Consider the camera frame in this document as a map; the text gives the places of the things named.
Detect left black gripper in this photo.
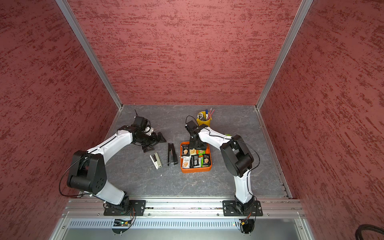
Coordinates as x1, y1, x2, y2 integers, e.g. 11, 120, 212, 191
134, 132, 167, 152

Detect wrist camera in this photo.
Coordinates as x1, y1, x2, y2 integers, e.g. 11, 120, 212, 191
185, 121, 199, 136
132, 116, 149, 131

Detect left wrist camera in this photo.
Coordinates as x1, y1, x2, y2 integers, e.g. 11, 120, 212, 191
132, 116, 149, 131

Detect white cookie packet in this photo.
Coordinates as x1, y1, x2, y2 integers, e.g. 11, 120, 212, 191
182, 156, 191, 169

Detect black cookie packet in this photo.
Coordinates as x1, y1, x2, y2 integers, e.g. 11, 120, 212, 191
191, 155, 200, 168
201, 154, 212, 168
182, 145, 190, 156

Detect orange plastic storage box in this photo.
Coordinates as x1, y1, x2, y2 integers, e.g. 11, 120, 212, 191
180, 142, 212, 174

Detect black cookie packet lower right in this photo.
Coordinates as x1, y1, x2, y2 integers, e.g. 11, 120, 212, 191
201, 154, 212, 168

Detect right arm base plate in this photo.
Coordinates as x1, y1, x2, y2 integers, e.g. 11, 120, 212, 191
223, 200, 263, 217

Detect pens in bucket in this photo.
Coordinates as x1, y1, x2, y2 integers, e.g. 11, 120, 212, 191
197, 109, 215, 121

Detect black cookie packet upper left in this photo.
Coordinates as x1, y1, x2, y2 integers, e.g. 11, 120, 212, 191
182, 145, 190, 156

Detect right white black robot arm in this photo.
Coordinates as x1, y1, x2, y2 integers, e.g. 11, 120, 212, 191
186, 121, 255, 209

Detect beige small stapler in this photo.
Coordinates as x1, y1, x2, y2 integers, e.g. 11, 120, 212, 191
150, 152, 162, 170

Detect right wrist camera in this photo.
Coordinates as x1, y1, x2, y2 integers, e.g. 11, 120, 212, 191
185, 121, 199, 136

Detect yellow pen holder bucket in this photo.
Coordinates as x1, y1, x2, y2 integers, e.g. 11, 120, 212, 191
197, 111, 212, 127

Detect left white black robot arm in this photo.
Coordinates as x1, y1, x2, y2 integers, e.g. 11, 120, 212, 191
67, 126, 166, 207

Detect aluminium frame rail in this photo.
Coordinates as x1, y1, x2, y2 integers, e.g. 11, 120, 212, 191
60, 197, 307, 219

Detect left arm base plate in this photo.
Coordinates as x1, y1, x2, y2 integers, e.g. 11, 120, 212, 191
104, 200, 147, 217

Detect black stapler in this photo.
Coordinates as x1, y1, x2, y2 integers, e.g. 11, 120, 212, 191
167, 143, 179, 166

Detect black cookie packet centre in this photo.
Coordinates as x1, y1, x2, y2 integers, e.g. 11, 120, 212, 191
191, 155, 200, 168

